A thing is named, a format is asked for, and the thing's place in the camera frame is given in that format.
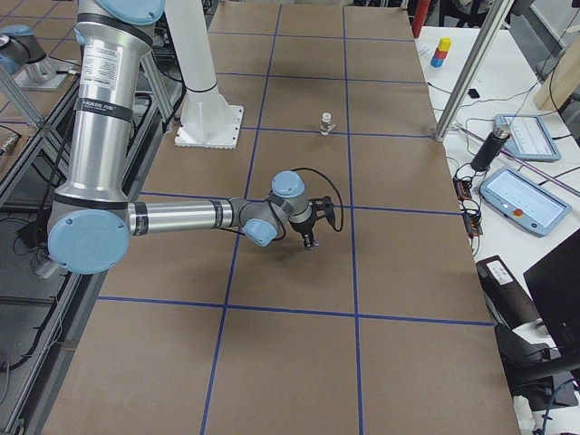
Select blue teach pendant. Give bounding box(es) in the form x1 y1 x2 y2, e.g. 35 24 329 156
479 167 572 237
494 114 562 162

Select grey power adapter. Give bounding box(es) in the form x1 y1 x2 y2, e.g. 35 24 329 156
34 256 61 279

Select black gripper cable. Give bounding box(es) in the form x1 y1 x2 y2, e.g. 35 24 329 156
294 167 344 233

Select black monitor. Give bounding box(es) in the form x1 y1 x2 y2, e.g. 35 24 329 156
524 230 579 353

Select red cylinder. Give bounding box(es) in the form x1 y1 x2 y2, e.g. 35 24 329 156
411 0 430 39

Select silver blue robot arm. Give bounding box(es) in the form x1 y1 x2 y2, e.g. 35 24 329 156
47 1 337 275

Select red toy block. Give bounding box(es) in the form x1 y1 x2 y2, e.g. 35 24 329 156
433 48 448 60

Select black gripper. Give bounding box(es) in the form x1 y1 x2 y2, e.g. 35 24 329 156
290 196 334 247

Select small black puck device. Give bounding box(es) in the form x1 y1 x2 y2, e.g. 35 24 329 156
468 88 480 99

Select blue teach pendant far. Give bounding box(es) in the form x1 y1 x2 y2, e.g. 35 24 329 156
494 114 562 162

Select yellow toy block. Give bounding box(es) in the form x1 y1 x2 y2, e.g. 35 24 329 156
437 37 452 53

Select orange circuit board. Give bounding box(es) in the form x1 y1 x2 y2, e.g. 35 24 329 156
452 177 483 238

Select black box with label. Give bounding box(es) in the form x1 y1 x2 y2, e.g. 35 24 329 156
476 256 540 329

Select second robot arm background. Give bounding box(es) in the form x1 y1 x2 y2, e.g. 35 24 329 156
1 24 78 91

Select black water bottle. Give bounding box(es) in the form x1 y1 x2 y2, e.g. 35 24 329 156
469 124 510 172

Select blue toy block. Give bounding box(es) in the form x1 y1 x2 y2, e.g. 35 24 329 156
430 56 445 68

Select wooden plank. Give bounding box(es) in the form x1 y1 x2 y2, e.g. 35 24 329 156
534 36 579 111

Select blue teach pendant near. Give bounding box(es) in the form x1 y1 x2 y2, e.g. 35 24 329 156
479 167 572 237

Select aluminium frame post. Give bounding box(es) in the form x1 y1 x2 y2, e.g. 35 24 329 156
433 0 514 142

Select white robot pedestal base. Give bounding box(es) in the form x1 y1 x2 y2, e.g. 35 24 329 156
165 0 244 150

